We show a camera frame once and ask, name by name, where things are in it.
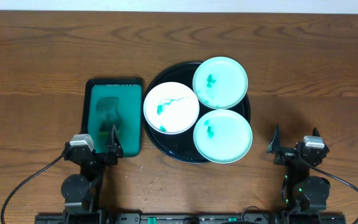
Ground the green scrub sponge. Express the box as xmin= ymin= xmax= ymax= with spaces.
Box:
xmin=96 ymin=97 xmax=120 ymax=133

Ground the mint plate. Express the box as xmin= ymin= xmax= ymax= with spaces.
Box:
xmin=192 ymin=57 xmax=249 ymax=109
xmin=193 ymin=110 xmax=253 ymax=164

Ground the white plate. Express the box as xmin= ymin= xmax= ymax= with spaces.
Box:
xmin=143 ymin=82 xmax=200 ymax=135

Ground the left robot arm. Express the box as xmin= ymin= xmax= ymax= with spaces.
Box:
xmin=61 ymin=124 xmax=124 ymax=224

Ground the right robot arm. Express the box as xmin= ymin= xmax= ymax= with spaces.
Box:
xmin=267 ymin=126 xmax=331 ymax=223

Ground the black rectangular water tray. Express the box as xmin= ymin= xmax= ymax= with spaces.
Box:
xmin=80 ymin=78 xmax=142 ymax=157

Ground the round black serving tray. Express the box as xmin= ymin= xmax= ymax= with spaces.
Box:
xmin=143 ymin=62 xmax=250 ymax=163

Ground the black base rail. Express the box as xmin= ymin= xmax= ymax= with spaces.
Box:
xmin=34 ymin=212 xmax=347 ymax=224

